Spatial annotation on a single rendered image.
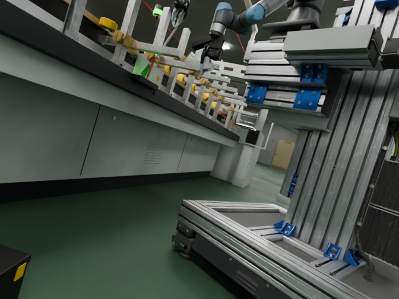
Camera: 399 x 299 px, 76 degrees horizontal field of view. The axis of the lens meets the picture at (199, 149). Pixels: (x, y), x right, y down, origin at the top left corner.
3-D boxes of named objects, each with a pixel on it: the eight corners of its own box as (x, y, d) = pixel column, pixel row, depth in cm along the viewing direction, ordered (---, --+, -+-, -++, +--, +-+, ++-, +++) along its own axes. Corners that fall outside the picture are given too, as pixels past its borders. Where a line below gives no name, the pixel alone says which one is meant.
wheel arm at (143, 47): (180, 60, 109) (183, 51, 109) (177, 57, 106) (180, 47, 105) (101, 45, 123) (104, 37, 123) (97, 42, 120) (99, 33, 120)
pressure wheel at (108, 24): (110, 49, 127) (116, 26, 126) (112, 46, 120) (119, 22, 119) (93, 42, 123) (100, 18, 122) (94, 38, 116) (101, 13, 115)
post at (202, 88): (195, 121, 208) (212, 63, 206) (193, 120, 205) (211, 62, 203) (192, 120, 209) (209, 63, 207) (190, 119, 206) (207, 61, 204)
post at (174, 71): (168, 104, 161) (190, 30, 159) (166, 103, 158) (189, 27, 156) (164, 103, 162) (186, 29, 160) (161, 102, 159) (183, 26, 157)
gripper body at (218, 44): (216, 57, 124) (223, 32, 124) (200, 54, 127) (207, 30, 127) (220, 63, 131) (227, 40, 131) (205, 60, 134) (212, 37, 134)
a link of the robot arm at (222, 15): (236, 6, 126) (221, -2, 123) (230, 28, 127) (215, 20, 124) (229, 12, 134) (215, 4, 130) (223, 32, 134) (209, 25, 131)
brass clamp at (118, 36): (139, 55, 120) (142, 44, 120) (121, 42, 107) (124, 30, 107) (128, 53, 122) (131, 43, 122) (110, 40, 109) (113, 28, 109)
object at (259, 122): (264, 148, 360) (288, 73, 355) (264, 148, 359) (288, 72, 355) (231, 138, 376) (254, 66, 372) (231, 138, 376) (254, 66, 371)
